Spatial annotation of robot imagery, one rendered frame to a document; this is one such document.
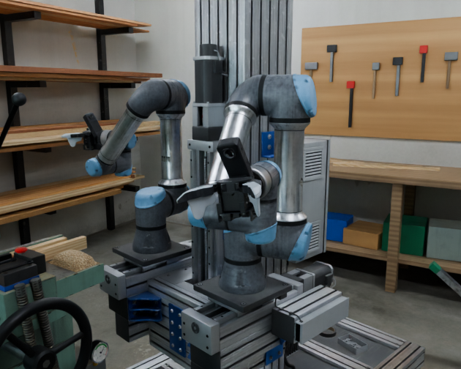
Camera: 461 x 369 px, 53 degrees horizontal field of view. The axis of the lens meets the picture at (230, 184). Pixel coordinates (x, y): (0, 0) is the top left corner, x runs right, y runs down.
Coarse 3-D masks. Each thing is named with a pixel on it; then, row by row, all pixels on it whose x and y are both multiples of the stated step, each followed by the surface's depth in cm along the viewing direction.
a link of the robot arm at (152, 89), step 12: (144, 84) 169; (156, 84) 168; (132, 96) 168; (144, 96) 167; (156, 96) 167; (168, 96) 171; (132, 108) 168; (144, 108) 168; (156, 108) 170; (120, 120) 174; (132, 120) 172; (120, 132) 175; (132, 132) 176; (108, 144) 179; (120, 144) 178; (96, 156) 185; (108, 156) 181; (96, 168) 182; (108, 168) 186
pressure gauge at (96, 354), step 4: (96, 340) 137; (100, 340) 138; (92, 344) 136; (96, 344) 135; (100, 344) 136; (104, 344) 137; (92, 348) 134; (96, 348) 135; (100, 348) 136; (104, 348) 137; (108, 348) 139; (92, 352) 134; (96, 352) 135; (104, 352) 138; (92, 356) 134; (96, 356) 135; (100, 356) 137; (104, 356) 138; (92, 360) 135; (96, 360) 135; (100, 360) 137; (96, 364) 138
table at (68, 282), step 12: (48, 264) 140; (96, 264) 140; (60, 276) 131; (72, 276) 133; (84, 276) 136; (96, 276) 140; (60, 288) 130; (72, 288) 133; (84, 288) 137; (48, 312) 116; (60, 312) 119; (36, 324) 114
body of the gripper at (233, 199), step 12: (228, 180) 91; (240, 180) 89; (228, 192) 90; (240, 192) 89; (228, 204) 91; (240, 204) 89; (252, 204) 92; (228, 216) 90; (240, 216) 91; (252, 216) 90
